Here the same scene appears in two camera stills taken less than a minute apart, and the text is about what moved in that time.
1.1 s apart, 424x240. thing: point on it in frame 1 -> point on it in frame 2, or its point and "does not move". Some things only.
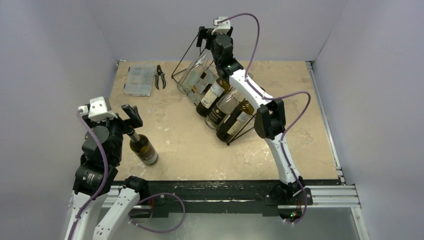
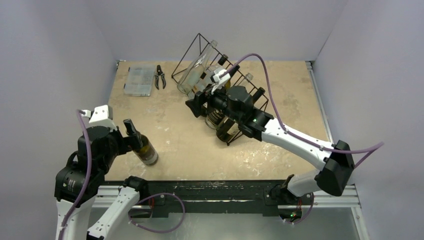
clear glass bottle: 193,73 does not move
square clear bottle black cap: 210,74 does not move
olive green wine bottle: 227,131 does not move
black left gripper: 131,111 -> 129,142
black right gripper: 205,36 -> 201,100
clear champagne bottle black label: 223,107 does not move
